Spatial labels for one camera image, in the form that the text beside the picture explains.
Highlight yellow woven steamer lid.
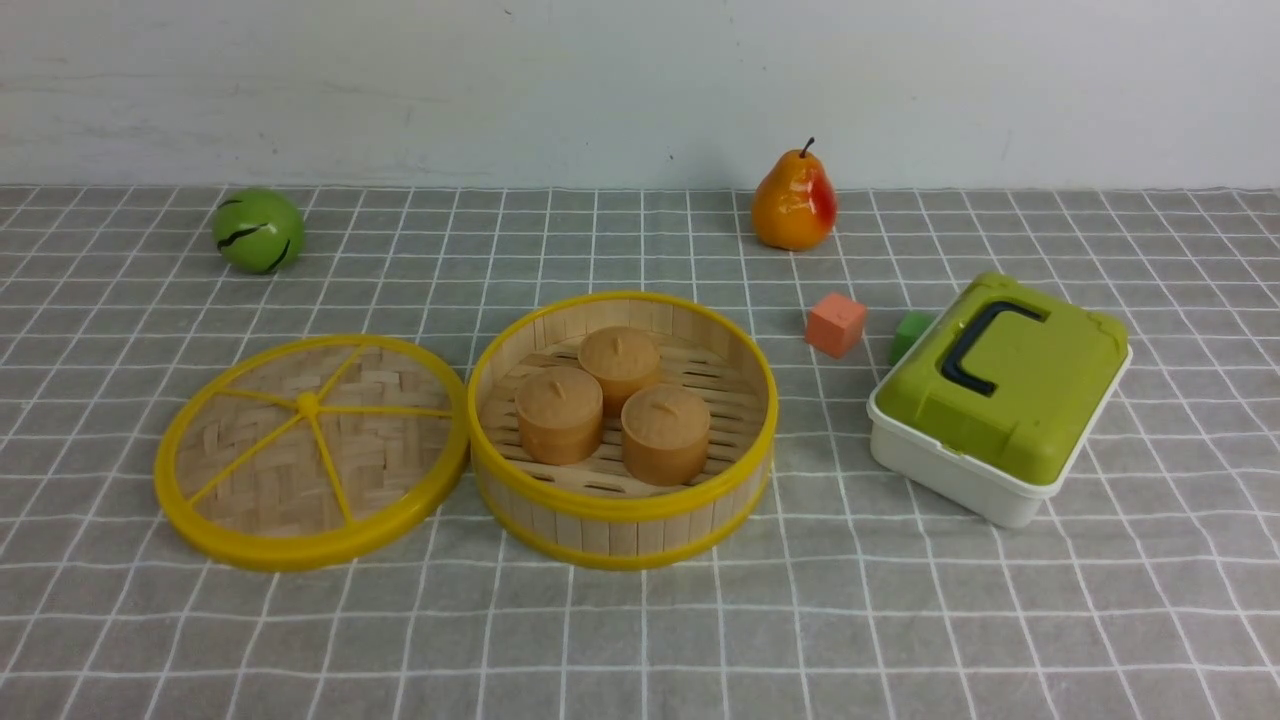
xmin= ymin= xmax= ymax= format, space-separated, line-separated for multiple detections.
xmin=154 ymin=334 xmax=470 ymax=573

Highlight yellow bamboo steamer basket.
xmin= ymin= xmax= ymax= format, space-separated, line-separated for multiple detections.
xmin=467 ymin=291 xmax=780 ymax=570

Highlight back brown toy bun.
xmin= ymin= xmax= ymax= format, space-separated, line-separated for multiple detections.
xmin=579 ymin=325 xmax=660 ymax=416

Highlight brown toy bun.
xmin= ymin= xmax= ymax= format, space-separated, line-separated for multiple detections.
xmin=515 ymin=366 xmax=603 ymax=466
xmin=620 ymin=384 xmax=710 ymax=487
xmin=579 ymin=325 xmax=660 ymax=416

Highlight right brown toy bun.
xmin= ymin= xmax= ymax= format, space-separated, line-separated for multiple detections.
xmin=620 ymin=384 xmax=710 ymax=487

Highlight left brown toy bun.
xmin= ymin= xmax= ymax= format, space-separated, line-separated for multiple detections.
xmin=515 ymin=366 xmax=603 ymax=466

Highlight orange cube block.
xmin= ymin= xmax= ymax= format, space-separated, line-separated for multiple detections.
xmin=804 ymin=292 xmax=868 ymax=359

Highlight orange toy pear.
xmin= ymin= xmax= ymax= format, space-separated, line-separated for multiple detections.
xmin=751 ymin=137 xmax=838 ymax=252

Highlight green cube block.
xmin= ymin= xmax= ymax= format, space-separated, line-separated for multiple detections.
xmin=890 ymin=310 xmax=934 ymax=366

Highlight green lidded white box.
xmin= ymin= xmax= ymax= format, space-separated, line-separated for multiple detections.
xmin=867 ymin=272 xmax=1132 ymax=529

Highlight green striped ball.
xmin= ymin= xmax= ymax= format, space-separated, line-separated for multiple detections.
xmin=212 ymin=187 xmax=306 ymax=275

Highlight grey checked tablecloth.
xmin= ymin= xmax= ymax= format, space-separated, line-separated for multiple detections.
xmin=1 ymin=184 xmax=1279 ymax=719

